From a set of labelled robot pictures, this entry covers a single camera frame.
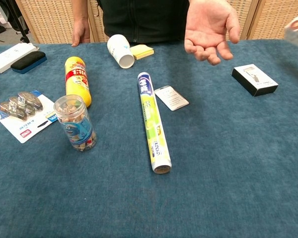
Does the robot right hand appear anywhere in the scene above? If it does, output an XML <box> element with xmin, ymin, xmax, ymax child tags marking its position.
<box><xmin>284</xmin><ymin>24</ymin><xmax>298</xmax><ymax>52</ymax></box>

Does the person's right hand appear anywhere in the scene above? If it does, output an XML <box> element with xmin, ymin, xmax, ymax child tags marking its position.
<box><xmin>71</xmin><ymin>18</ymin><xmax>91</xmax><ymax>48</ymax></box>

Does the person's left hand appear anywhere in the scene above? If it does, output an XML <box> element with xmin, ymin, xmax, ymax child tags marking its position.
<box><xmin>184</xmin><ymin>0</ymin><xmax>241</xmax><ymax>66</ymax></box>

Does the person's right forearm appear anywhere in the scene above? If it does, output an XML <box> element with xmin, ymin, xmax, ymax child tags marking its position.
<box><xmin>71</xmin><ymin>0</ymin><xmax>90</xmax><ymax>22</ymax></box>

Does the person torso in black jacket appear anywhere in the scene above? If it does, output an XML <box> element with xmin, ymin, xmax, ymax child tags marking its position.
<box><xmin>96</xmin><ymin>0</ymin><xmax>192</xmax><ymax>44</ymax></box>

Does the long toothpaste box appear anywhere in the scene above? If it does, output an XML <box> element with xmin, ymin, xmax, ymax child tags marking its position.
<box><xmin>137</xmin><ymin>71</ymin><xmax>172</xmax><ymax>175</ymax></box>

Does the beige woven folding screen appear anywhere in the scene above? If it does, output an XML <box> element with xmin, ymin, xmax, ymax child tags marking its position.
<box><xmin>14</xmin><ymin>0</ymin><xmax>298</xmax><ymax>44</ymax></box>

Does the white paper cup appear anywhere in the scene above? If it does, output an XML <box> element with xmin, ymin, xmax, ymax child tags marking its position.
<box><xmin>106</xmin><ymin>34</ymin><xmax>136</xmax><ymax>69</ymax></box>

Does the yellow squeeze bottle red label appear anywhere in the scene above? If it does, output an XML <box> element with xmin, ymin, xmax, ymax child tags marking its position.
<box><xmin>64</xmin><ymin>56</ymin><xmax>92</xmax><ymax>108</ymax></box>

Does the white box with black sides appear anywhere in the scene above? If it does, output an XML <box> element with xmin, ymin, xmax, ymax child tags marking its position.
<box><xmin>231</xmin><ymin>63</ymin><xmax>279</xmax><ymax>97</ymax></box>

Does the black tripod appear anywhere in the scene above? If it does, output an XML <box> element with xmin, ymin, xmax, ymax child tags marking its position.
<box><xmin>4</xmin><ymin>0</ymin><xmax>31</xmax><ymax>44</ymax></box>

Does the black whiteboard eraser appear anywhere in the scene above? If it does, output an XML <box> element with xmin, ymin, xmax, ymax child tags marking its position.
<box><xmin>10</xmin><ymin>51</ymin><xmax>48</xmax><ymax>74</ymax></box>

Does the yellow sticky note pad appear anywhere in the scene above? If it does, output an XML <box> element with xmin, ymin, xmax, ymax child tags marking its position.
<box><xmin>129</xmin><ymin>44</ymin><xmax>155</xmax><ymax>60</ymax></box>

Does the long flat white box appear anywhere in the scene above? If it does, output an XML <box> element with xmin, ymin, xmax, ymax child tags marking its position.
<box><xmin>0</xmin><ymin>43</ymin><xmax>40</xmax><ymax>74</ymax></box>

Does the small white card packet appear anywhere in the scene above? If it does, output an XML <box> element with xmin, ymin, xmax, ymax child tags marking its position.
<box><xmin>154</xmin><ymin>85</ymin><xmax>190</xmax><ymax>112</ymax></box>

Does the clear plastic jar with cartoon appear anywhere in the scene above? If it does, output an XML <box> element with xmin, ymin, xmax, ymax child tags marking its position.
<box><xmin>53</xmin><ymin>94</ymin><xmax>98</xmax><ymax>152</ymax></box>

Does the blue binder clip package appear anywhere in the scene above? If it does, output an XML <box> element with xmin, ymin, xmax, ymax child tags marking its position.
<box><xmin>0</xmin><ymin>90</ymin><xmax>58</xmax><ymax>144</ymax></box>

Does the blue felt table mat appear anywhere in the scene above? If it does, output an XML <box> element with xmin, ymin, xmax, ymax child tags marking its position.
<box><xmin>0</xmin><ymin>39</ymin><xmax>298</xmax><ymax>238</ymax></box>

